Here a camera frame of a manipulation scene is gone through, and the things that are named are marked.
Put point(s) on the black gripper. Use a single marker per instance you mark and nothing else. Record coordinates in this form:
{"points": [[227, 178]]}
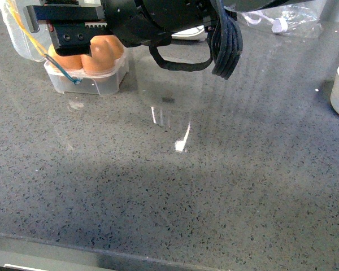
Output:
{"points": [[151, 23]]}

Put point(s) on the brown egg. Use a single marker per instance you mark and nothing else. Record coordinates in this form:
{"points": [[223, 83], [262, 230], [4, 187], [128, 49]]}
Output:
{"points": [[101, 60]]}

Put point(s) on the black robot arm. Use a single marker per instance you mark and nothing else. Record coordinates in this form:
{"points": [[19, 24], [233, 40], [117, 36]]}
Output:
{"points": [[260, 4]]}

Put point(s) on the brown egg front left box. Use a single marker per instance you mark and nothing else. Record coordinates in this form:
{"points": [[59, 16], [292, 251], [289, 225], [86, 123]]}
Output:
{"points": [[66, 62]]}

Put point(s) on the brown egg box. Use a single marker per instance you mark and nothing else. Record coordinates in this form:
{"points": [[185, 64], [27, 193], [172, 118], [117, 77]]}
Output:
{"points": [[112, 41], [66, 62]]}

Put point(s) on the brown egg back right box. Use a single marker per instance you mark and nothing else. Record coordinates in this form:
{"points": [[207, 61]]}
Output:
{"points": [[112, 41]]}

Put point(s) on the clear plastic egg box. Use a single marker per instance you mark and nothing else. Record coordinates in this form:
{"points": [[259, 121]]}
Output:
{"points": [[34, 47]]}

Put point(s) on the white Joyoung soymilk maker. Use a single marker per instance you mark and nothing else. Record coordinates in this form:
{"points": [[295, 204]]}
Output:
{"points": [[193, 34]]}

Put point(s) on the clear plastic bag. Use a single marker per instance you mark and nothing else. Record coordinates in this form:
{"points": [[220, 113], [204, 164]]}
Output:
{"points": [[296, 20]]}

